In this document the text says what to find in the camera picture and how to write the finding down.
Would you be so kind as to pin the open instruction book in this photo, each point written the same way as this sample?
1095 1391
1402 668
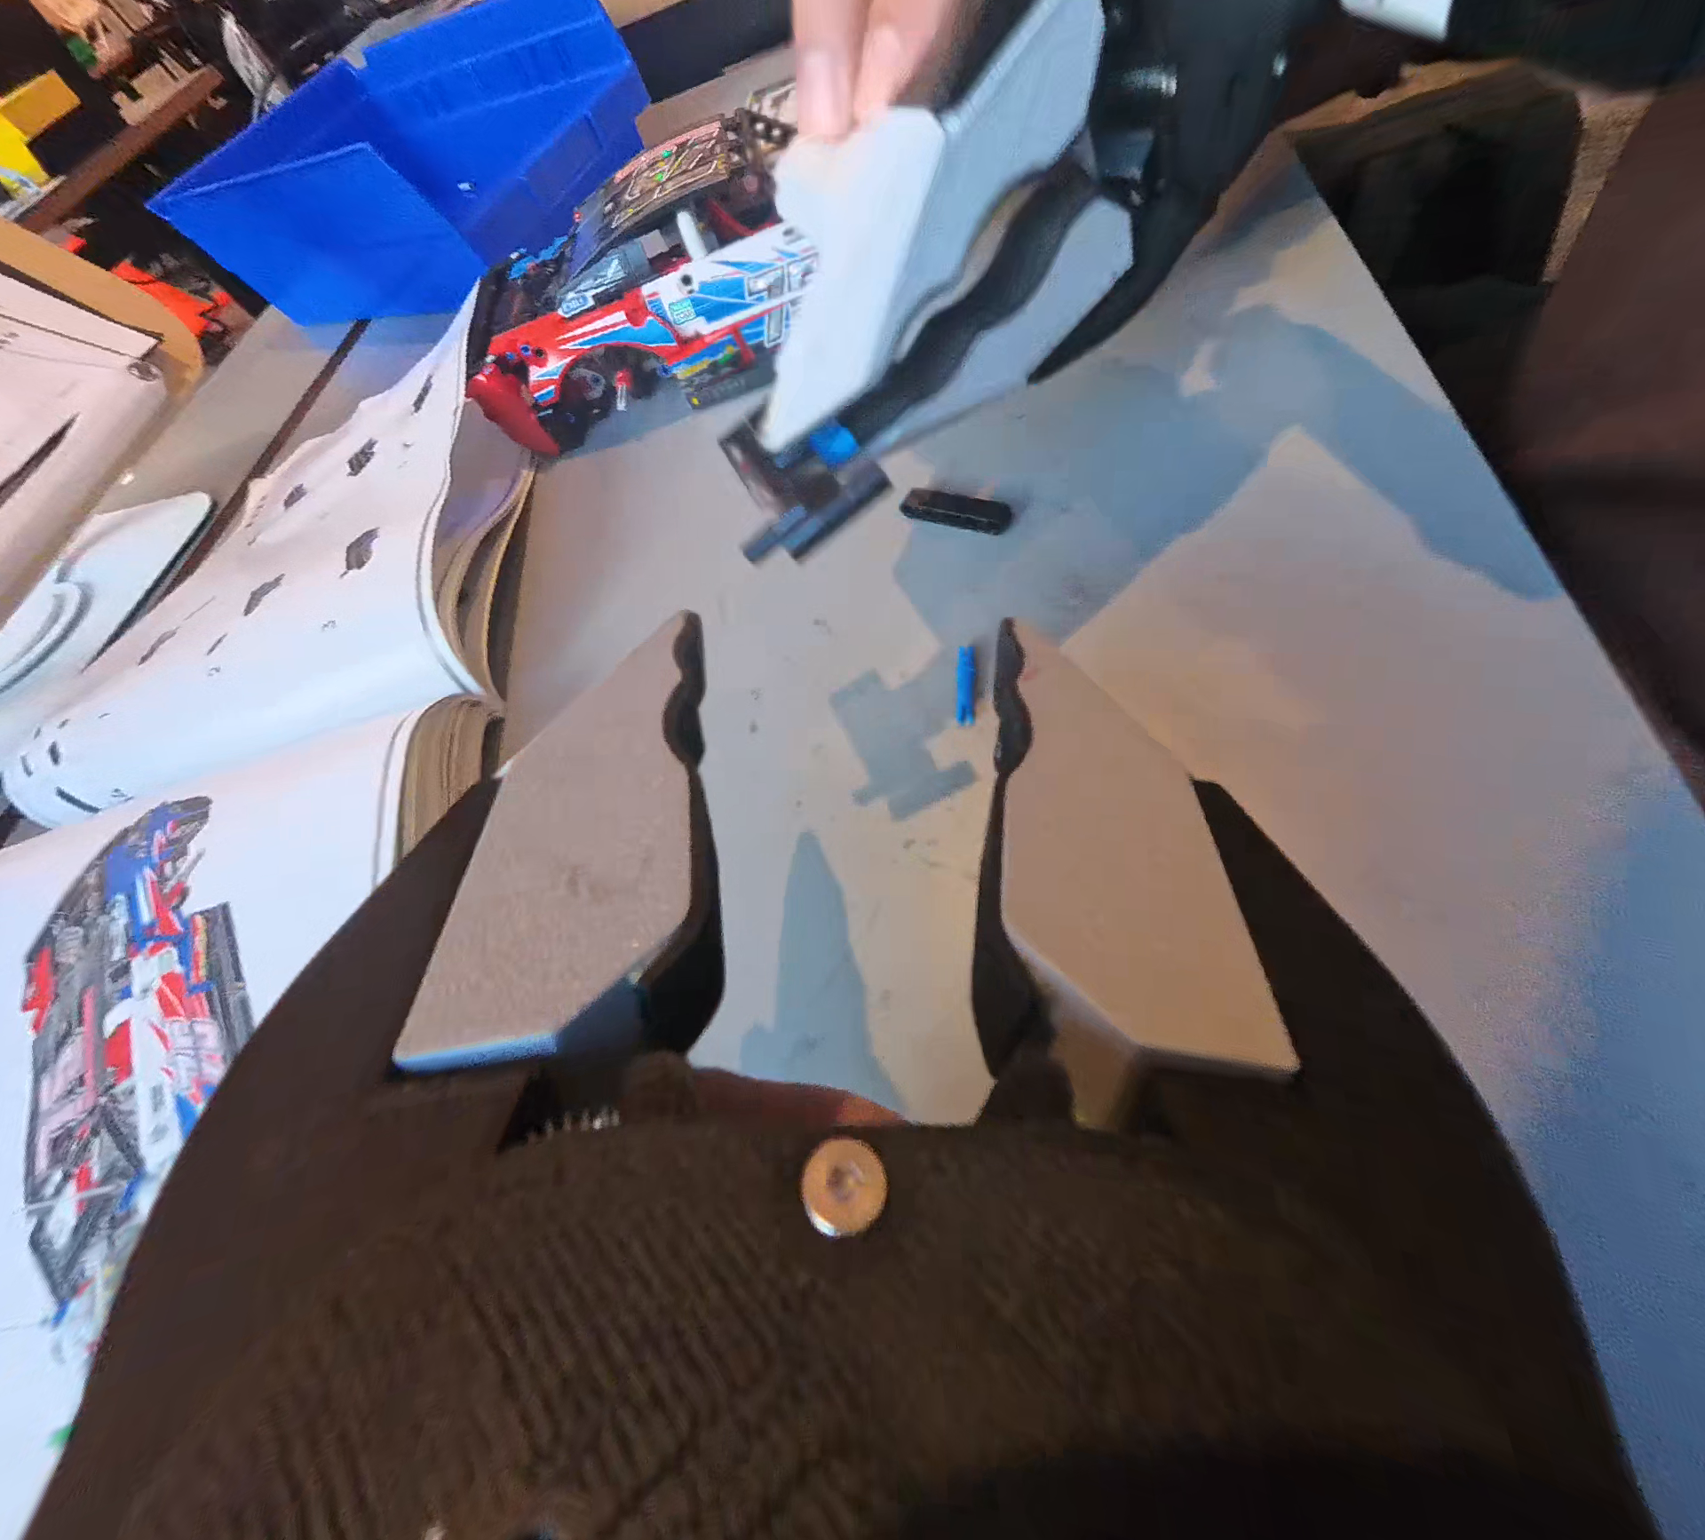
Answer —
267 634

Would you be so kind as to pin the single blue brick pin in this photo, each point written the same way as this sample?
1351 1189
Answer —
967 688

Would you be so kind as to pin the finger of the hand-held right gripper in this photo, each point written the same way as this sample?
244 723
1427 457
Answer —
880 261
1040 348

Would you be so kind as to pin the plywood board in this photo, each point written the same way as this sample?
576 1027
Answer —
134 295

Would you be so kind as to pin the light grey desk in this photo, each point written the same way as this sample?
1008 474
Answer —
1333 700

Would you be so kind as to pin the red toy race car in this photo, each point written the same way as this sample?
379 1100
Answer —
560 354

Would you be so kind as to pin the white tablet stand base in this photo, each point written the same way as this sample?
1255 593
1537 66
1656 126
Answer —
93 593

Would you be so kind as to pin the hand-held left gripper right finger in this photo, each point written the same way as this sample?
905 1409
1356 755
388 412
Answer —
1132 913

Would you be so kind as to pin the short black brick beam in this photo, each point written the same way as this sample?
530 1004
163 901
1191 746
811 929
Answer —
956 508

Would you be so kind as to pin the black brick assembly blue pins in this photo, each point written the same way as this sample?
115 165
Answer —
820 508

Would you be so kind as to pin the printed instruction sheet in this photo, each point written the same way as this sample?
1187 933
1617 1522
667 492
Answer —
67 395

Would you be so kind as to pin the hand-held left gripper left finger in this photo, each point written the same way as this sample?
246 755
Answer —
573 901

